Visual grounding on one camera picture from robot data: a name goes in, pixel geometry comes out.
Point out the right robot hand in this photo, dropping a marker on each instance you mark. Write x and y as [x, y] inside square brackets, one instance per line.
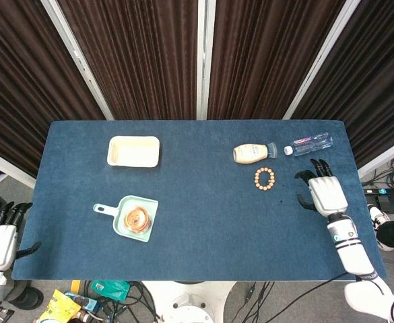
[326, 193]

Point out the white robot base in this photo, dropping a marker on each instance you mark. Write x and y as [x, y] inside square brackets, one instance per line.
[190, 303]

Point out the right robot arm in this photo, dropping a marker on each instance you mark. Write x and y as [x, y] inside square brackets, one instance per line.
[351, 252]

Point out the clear plastic water bottle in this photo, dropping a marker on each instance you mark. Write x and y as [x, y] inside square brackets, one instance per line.
[311, 144]

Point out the white sneaker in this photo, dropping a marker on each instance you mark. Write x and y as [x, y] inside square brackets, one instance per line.
[376, 215]

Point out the black foot pedal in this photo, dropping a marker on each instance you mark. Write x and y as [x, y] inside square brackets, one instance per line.
[385, 203]

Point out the cream squeeze bottle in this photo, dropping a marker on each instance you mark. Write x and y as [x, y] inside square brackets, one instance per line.
[250, 153]

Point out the yellow snack bag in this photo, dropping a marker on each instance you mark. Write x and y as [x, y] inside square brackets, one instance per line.
[58, 307]

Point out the blue snack packet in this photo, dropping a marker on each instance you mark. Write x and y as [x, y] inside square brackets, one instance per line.
[85, 303]

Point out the green snack bag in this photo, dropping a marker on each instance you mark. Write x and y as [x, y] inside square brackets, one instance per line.
[110, 289]

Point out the blue table cloth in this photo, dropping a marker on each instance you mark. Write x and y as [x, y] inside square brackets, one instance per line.
[200, 202]

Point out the dark brown pleated curtain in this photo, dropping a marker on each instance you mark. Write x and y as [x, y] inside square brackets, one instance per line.
[21, 84]
[139, 57]
[375, 74]
[264, 57]

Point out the clear jar of rubber bands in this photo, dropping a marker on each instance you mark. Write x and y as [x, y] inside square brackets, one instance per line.
[136, 218]

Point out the mint green dustpan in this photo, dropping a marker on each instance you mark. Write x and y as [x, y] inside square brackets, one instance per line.
[149, 206]

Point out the cream plastic tray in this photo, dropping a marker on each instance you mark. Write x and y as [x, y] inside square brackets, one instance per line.
[132, 154]

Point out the white frame rail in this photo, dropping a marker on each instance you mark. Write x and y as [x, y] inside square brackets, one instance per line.
[4, 165]
[385, 154]

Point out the white frame post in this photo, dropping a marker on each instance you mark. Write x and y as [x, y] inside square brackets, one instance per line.
[79, 60]
[321, 57]
[204, 60]

